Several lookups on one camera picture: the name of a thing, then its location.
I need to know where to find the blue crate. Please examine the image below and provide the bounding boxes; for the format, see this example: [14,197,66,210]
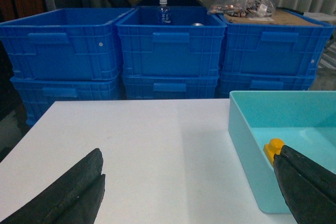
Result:
[219,15,335,76]
[117,7,226,77]
[215,73,316,98]
[122,75,219,100]
[1,8,132,81]
[11,75,122,127]

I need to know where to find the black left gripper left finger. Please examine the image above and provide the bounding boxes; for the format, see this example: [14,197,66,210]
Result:
[1,148,106,223]

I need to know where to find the blue crate lower middle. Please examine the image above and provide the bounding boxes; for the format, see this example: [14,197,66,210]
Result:
[122,75,219,100]

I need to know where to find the teal plastic box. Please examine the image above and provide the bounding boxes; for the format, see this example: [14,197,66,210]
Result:
[228,91,335,214]

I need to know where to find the yellow toy block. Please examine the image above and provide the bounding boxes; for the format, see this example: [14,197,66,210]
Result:
[263,138,285,166]

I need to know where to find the brown cardboard sheet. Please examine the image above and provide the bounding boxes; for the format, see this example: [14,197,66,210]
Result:
[224,9,320,26]

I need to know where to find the blue crate upper right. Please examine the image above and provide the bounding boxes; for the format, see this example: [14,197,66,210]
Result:
[219,15,335,76]

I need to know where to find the blue crate upper middle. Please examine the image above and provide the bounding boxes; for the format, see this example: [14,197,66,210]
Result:
[117,7,226,77]

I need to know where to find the clear water bottle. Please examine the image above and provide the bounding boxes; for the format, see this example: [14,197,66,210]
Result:
[157,0,171,25]

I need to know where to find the blue crate upper left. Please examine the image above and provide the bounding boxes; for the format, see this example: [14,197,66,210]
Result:
[1,8,132,81]

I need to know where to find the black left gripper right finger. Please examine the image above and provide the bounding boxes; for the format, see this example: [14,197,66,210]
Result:
[274,145,335,223]

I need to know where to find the plastic bag of parts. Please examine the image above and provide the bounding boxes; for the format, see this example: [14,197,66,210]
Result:
[207,0,276,18]

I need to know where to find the blue crate lower left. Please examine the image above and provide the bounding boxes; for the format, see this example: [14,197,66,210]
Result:
[11,75,122,127]

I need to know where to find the blue crate lower right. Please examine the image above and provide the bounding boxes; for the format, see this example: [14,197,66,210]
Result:
[215,73,316,98]

